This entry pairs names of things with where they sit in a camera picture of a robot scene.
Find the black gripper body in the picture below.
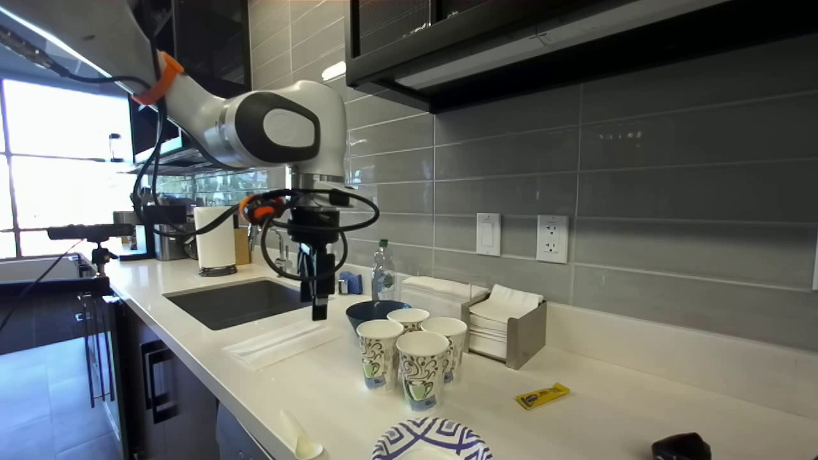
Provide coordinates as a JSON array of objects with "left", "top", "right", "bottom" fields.
[{"left": 285, "top": 190, "right": 349, "bottom": 256}]

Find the patterned paper coffee cup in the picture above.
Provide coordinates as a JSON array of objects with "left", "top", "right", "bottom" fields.
[
  {"left": 355, "top": 317, "right": 405, "bottom": 392},
  {"left": 422, "top": 315, "right": 470, "bottom": 386},
  {"left": 392, "top": 330, "right": 453, "bottom": 415},
  {"left": 386, "top": 307, "right": 431, "bottom": 334}
]

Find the white napkin stack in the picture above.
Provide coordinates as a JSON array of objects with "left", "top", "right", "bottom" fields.
[{"left": 467, "top": 283, "right": 547, "bottom": 361}]

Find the blue sponge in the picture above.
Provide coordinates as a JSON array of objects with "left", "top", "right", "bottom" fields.
[{"left": 337, "top": 269, "right": 364, "bottom": 297}]

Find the blue bowl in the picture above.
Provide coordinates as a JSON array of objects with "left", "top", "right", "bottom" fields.
[{"left": 343, "top": 297, "right": 414, "bottom": 338}]

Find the clear bottle green cap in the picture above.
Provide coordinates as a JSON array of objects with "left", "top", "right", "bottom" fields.
[{"left": 369, "top": 238, "right": 398, "bottom": 305}]

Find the kitchen sink basin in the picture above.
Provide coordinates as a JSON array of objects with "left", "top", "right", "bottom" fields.
[{"left": 164, "top": 279, "right": 313, "bottom": 333}]

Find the white paper towel roll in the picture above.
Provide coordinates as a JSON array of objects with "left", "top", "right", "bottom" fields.
[{"left": 192, "top": 202, "right": 239, "bottom": 277}]

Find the steel pot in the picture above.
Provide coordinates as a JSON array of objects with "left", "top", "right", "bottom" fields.
[{"left": 151, "top": 223, "right": 194, "bottom": 264}]

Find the small white plastic object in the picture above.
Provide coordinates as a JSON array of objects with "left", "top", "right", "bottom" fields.
[{"left": 275, "top": 409, "right": 327, "bottom": 460}]

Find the blue patterned paper plate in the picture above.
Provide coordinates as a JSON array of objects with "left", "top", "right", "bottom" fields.
[{"left": 367, "top": 415, "right": 496, "bottom": 460}]

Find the dark lower cabinet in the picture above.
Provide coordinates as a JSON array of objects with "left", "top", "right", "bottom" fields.
[{"left": 113, "top": 297, "right": 284, "bottom": 460}]

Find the grey napkin holder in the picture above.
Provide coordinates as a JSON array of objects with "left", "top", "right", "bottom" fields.
[{"left": 460, "top": 291, "right": 550, "bottom": 370}]

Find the under-cabinet light strip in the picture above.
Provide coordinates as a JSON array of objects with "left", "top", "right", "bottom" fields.
[{"left": 392, "top": 0, "right": 726, "bottom": 91}]

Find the yellow packet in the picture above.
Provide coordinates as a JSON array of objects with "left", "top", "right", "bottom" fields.
[{"left": 514, "top": 380, "right": 573, "bottom": 411}]

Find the dark side table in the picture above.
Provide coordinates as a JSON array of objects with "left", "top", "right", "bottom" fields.
[{"left": 0, "top": 254, "right": 114, "bottom": 355}]

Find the dark upper cabinet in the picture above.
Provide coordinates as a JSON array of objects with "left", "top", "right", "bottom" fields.
[{"left": 343, "top": 0, "right": 818, "bottom": 116}]

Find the black binder clip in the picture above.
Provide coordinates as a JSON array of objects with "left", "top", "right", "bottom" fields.
[{"left": 649, "top": 429, "right": 713, "bottom": 460}]

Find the orange wrist strap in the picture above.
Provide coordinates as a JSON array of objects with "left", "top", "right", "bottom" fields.
[{"left": 239, "top": 196, "right": 289, "bottom": 224}]

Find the white wall switch plate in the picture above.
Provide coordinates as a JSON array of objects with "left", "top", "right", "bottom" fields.
[{"left": 473, "top": 209, "right": 502, "bottom": 259}]

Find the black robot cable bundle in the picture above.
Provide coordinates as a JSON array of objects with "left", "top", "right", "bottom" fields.
[{"left": 129, "top": 79, "right": 383, "bottom": 286}]

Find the dark glossy wall cabinet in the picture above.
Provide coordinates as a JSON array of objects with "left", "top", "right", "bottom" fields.
[{"left": 125, "top": 0, "right": 252, "bottom": 169}]

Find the orange arm strap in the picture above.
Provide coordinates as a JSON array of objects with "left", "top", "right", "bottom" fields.
[{"left": 136, "top": 48, "right": 187, "bottom": 107}]

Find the black camera on tripod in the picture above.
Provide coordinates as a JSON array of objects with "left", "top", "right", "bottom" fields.
[{"left": 45, "top": 223, "right": 137, "bottom": 283}]

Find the white wall outlet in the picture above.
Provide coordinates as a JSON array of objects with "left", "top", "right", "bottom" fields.
[{"left": 534, "top": 213, "right": 569, "bottom": 266}]

